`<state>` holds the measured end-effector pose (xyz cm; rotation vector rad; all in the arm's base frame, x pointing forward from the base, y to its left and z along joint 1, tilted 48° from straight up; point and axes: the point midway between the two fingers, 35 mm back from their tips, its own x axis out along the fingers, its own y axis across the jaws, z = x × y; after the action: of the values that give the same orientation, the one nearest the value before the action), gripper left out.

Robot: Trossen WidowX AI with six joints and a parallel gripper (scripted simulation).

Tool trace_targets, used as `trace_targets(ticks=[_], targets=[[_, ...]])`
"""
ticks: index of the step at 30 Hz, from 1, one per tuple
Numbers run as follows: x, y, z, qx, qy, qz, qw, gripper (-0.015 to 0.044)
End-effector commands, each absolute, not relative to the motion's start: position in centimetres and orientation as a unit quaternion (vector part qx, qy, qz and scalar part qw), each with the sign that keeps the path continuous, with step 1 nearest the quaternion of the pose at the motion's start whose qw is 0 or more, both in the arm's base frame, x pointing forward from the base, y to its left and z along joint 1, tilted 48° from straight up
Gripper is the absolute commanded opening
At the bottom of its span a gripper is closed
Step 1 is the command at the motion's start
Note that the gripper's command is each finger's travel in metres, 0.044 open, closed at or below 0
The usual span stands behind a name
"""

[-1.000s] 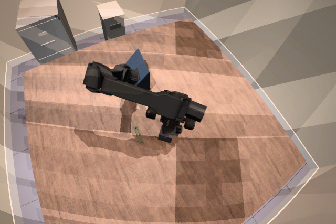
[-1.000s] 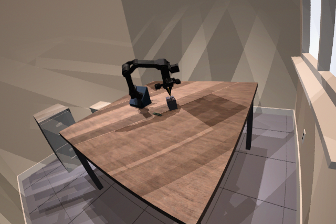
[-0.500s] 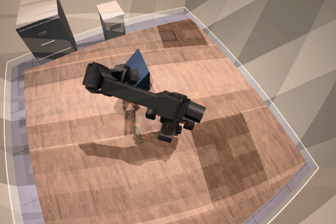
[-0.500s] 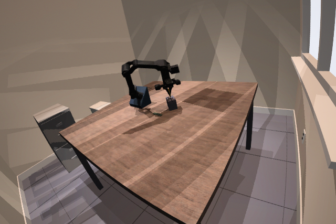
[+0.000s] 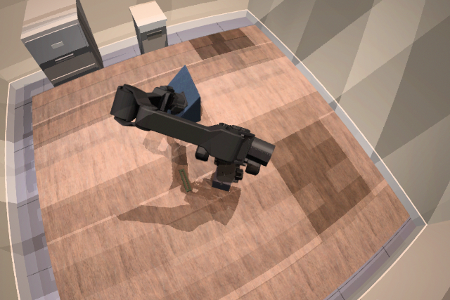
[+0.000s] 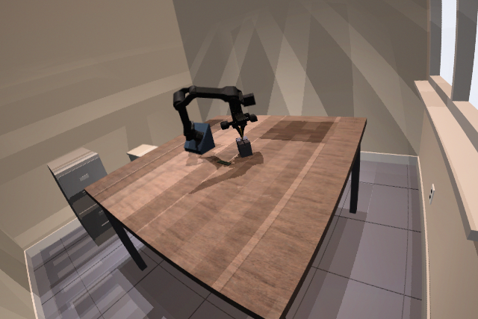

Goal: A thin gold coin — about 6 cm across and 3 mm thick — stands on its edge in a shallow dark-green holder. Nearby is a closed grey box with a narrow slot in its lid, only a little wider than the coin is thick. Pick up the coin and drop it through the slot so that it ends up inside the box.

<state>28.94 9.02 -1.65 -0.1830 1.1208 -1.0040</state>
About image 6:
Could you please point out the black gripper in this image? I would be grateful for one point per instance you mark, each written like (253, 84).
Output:
(226, 124)

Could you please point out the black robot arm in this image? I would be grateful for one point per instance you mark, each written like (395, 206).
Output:
(229, 94)

